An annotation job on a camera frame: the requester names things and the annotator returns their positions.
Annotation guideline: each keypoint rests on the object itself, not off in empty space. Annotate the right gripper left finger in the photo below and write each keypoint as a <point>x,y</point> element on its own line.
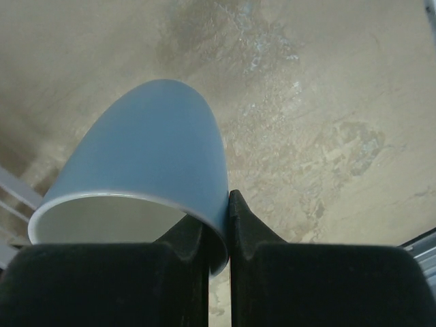
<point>135,284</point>

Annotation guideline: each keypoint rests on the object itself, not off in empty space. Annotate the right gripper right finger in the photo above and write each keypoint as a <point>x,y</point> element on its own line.
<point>277,283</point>

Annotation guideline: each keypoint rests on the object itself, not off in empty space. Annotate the light blue mug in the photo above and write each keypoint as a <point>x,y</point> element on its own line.
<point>152,158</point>

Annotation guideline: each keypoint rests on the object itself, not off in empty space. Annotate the white wire dish rack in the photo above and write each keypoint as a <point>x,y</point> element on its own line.
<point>21,193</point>

